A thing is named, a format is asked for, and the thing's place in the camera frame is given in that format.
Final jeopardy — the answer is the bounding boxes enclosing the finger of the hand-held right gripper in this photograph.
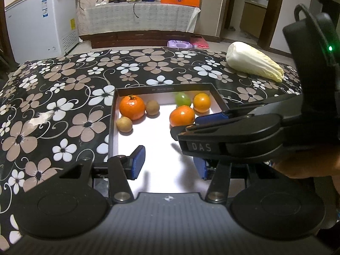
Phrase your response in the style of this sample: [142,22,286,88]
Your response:
[195,93,303,124]
[170,113,283,140]

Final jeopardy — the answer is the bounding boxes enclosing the napa cabbage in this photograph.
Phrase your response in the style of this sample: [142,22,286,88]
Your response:
[226,42,285,83]

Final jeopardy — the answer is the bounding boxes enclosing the white chest freezer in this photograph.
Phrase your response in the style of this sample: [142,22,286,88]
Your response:
[5,0,79,64]

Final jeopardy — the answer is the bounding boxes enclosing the person's right hand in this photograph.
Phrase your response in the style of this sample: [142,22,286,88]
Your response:
[271,156,340,179]

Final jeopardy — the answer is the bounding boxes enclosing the tan kiwi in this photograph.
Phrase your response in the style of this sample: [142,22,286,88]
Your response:
[116,116,133,133]

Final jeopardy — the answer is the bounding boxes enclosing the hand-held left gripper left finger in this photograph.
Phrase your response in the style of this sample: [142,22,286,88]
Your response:
[57,146,146,204]

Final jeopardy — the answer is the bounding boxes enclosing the purple plastic toy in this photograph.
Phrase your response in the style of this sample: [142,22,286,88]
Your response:
[167,40,198,50]

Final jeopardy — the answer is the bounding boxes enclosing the smooth orange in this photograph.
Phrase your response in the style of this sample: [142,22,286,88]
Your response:
[193,93,211,113]

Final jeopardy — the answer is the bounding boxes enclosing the dark wooden television cabinet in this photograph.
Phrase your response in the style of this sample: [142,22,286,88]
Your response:
[79,29,194,49]

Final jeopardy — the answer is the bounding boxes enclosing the pink slippers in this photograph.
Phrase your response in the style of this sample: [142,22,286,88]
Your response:
[190,36,210,49]

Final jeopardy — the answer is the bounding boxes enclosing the brown kiwi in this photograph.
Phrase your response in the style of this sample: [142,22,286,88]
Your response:
[146,100,160,116]

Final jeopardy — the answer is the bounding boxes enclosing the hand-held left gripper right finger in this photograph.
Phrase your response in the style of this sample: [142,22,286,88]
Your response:
[193,157,274,204]

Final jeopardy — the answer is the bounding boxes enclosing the black floral tablecloth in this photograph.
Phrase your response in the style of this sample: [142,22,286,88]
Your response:
[0,48,306,245]

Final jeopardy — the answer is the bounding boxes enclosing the green tomato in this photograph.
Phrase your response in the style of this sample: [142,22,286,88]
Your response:
[175,92,192,107]

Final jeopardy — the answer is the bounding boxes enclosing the wooden kitchen cabinet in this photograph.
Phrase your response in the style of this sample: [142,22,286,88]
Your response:
[239,0,269,39]

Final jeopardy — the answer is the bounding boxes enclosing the large mandarin with stem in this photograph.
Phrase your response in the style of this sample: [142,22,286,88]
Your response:
[119,95,146,121]

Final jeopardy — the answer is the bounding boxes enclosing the black cardboard box white inside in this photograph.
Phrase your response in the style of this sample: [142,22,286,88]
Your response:
[108,83,247,194]

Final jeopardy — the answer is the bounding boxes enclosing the black hanging cable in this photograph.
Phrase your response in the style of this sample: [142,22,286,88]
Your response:
[133,0,144,20]

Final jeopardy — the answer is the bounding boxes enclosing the dimpled orange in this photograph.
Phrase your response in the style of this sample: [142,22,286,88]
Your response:
[169,106,196,127]

